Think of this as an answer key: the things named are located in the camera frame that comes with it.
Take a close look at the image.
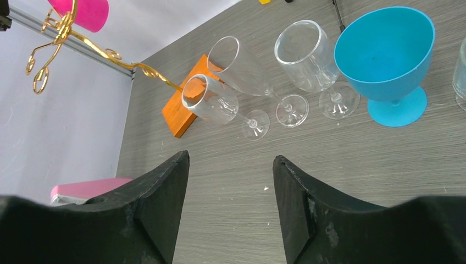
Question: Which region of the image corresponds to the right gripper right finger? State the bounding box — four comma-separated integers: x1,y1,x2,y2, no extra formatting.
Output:
273,156,465,263

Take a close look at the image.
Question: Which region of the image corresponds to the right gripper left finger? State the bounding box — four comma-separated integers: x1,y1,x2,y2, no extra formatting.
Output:
1,151,190,263

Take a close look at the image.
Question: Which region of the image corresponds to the clear round wine glass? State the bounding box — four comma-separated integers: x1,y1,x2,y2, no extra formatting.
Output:
274,20,360,120

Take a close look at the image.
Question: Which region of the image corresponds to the clear flute wine glass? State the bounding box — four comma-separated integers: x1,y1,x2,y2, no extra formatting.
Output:
207,36,309,128

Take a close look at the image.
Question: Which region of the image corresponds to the blue wine glass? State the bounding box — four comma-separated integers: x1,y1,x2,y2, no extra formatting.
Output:
334,6,436,127

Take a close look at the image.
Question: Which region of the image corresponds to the pink wine glass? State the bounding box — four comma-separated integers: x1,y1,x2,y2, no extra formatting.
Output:
48,0,109,32

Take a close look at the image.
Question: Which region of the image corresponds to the pink holder box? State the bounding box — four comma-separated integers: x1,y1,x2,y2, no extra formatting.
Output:
50,178,132,206

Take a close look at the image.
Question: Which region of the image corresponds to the black tripod microphone stand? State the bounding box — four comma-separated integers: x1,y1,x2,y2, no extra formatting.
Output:
284,0,347,34

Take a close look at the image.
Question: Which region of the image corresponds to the gold wire wine glass rack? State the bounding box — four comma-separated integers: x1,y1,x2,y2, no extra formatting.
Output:
25,0,226,139

